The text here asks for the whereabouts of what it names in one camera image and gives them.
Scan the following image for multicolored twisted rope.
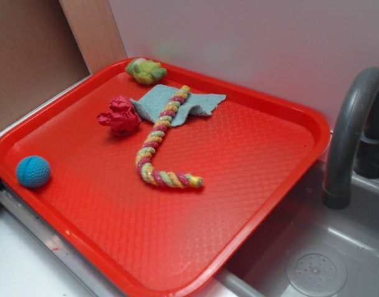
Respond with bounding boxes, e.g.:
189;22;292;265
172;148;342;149
135;85;205;190

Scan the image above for red crumpled fabric toy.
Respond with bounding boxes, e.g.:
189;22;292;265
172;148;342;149
97;96;141;136

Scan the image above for green yellow plush toy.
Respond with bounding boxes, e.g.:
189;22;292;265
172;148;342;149
125;58;167;85

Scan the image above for light blue cloth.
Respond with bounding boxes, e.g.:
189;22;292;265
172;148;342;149
131;85;227;127

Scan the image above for grey plastic faucet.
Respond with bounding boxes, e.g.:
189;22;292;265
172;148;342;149
323;67;379;209

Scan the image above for grey plastic sink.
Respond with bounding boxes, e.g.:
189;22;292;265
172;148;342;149
216;132;379;297

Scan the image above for brown cardboard panel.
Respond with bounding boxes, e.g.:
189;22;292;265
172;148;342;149
0;1;126;132

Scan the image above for blue dimpled ball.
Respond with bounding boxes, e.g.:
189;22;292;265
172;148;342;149
15;155;51;188

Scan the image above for red plastic tray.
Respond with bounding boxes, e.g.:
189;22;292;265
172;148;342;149
0;60;330;296

